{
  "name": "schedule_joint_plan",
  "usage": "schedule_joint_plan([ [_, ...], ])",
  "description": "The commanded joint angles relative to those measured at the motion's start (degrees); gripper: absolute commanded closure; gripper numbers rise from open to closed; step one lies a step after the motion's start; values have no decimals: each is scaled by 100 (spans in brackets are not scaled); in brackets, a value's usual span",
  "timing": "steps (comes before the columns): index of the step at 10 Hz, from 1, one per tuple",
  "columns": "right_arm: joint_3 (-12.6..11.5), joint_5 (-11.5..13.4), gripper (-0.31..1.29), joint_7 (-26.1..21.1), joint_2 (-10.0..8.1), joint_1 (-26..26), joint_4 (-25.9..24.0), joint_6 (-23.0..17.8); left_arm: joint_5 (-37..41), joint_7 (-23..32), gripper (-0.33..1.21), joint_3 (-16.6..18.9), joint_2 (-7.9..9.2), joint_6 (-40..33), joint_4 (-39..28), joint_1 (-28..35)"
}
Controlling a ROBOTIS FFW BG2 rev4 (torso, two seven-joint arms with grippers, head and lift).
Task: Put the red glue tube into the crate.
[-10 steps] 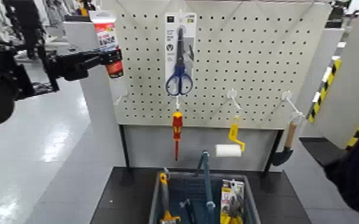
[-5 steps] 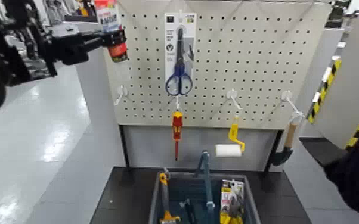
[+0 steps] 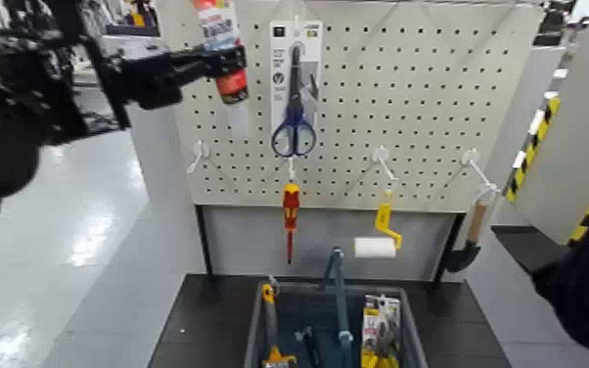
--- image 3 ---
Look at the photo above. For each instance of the white pegboard hook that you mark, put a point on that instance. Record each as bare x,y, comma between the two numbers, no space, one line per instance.
471,156
291,167
381,154
199,151

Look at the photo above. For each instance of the yellow grey hand tool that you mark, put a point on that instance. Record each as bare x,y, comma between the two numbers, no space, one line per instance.
271,318

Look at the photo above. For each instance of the grey partition with hazard tape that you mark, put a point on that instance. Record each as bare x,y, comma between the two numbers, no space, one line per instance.
582,128

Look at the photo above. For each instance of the grey pegboard lower panel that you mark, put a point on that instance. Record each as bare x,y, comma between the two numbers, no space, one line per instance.
325,231

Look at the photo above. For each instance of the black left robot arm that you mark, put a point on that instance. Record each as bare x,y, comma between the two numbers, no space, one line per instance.
12,118

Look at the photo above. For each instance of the red yellow screwdriver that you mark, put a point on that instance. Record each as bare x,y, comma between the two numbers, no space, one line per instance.
291,205

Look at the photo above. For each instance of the grey partition panel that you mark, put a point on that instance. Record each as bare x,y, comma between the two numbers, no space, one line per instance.
163,169

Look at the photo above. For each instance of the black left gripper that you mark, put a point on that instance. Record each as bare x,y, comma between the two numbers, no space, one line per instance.
153,79

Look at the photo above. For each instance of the small black hand tool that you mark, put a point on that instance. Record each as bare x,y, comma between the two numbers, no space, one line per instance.
309,341

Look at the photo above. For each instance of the yellow packaged pliers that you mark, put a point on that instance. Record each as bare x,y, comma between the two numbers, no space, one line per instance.
381,329

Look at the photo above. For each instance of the cream perforated pegboard panel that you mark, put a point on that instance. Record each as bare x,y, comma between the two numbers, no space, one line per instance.
402,103

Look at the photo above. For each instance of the red white glue tube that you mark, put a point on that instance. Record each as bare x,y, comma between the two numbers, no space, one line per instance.
220,31

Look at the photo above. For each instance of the grey plastic crate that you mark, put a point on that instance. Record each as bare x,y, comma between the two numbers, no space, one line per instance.
412,334

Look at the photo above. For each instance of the black pegboard stand leg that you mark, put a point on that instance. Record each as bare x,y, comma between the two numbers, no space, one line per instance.
448,246
204,241

